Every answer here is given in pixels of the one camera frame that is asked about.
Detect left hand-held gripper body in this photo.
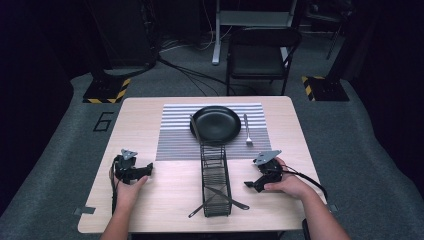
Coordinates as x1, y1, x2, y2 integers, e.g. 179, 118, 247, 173
113, 148, 148, 185

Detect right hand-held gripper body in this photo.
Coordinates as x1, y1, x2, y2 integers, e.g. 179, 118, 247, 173
253, 149, 285, 194

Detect person's right hand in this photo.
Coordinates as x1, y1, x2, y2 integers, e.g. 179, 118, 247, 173
263, 156, 316, 201

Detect person's left hand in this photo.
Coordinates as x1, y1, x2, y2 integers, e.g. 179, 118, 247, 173
108, 168, 150, 208

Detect dark long utensil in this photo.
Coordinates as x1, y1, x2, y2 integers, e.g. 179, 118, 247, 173
204, 185, 251, 211
187, 194, 219, 219

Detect striped grey placemat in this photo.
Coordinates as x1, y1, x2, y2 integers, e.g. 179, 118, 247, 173
155, 102, 273, 162

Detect silver fork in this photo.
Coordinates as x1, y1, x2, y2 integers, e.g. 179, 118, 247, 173
242, 113, 254, 147

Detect grey tape strip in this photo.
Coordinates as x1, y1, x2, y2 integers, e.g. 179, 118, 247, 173
73, 206, 97, 216

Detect black round plate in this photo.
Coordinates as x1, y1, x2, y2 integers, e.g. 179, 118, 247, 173
189, 105, 242, 143

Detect yellow black striped stand base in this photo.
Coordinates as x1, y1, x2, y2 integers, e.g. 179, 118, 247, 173
301, 75, 351, 103
82, 76, 132, 105

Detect black folding chair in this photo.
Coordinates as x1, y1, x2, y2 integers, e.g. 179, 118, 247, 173
225, 27, 303, 97

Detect black cabinet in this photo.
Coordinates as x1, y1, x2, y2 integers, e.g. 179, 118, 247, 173
87, 0, 158, 72

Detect left hand-held gripper cable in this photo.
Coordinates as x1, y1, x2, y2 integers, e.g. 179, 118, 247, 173
110, 156, 120, 215

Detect hand-held gripper cable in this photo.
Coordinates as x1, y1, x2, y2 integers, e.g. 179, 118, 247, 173
281, 164, 329, 202
110, 156, 120, 215

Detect black wire cutlery basket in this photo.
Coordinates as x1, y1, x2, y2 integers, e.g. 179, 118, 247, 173
199, 141, 233, 219

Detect right hand-held gripper cable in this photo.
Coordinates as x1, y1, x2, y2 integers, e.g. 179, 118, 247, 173
281, 164, 329, 202

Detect black floor cables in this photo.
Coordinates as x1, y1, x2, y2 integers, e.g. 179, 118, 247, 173
155, 54, 258, 97

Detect white metal desk frame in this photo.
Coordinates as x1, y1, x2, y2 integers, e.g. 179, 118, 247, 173
211, 0, 298, 66

